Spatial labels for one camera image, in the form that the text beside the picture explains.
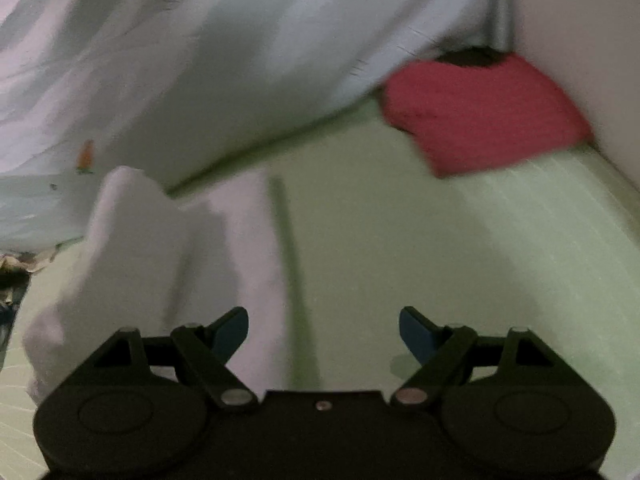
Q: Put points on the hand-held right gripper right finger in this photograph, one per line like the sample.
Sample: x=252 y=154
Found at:
x=417 y=334

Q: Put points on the green checked bed sheet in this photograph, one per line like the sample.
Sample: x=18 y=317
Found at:
x=400 y=240

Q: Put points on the beige cloth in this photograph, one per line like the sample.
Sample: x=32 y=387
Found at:
x=25 y=262

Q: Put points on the blue jeans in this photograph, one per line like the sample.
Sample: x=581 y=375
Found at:
x=10 y=305

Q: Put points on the white shirt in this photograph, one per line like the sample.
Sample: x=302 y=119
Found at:
x=135 y=250

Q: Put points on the light blue patterned pillow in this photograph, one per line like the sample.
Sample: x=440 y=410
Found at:
x=225 y=60

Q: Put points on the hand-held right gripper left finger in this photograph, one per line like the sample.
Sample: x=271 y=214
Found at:
x=232 y=331

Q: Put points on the red garment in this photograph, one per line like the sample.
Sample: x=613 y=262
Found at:
x=480 y=115

